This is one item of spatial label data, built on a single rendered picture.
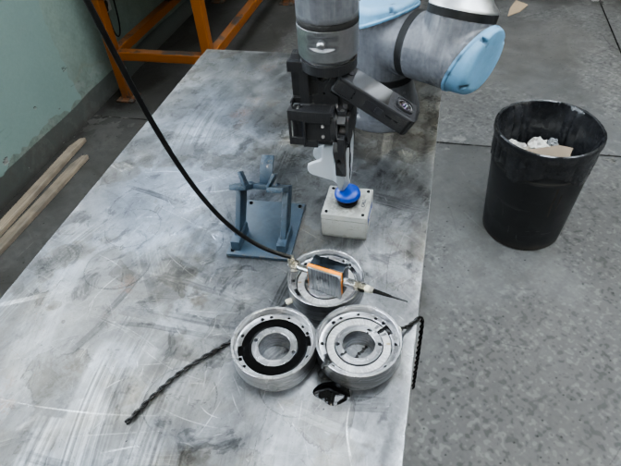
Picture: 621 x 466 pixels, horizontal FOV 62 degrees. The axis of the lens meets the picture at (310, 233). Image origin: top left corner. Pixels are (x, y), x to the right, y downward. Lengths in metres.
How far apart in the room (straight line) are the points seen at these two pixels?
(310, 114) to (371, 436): 0.40
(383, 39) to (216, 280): 0.50
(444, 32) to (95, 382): 0.72
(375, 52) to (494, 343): 1.03
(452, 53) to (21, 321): 0.76
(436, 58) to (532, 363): 1.05
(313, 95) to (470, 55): 0.30
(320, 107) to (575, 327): 1.31
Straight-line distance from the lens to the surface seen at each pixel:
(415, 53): 0.94
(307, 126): 0.71
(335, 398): 0.65
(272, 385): 0.63
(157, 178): 1.00
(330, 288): 0.69
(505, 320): 1.78
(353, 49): 0.66
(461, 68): 0.90
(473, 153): 2.41
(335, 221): 0.80
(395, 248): 0.80
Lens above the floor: 1.37
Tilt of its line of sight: 44 degrees down
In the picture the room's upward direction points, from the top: 5 degrees counter-clockwise
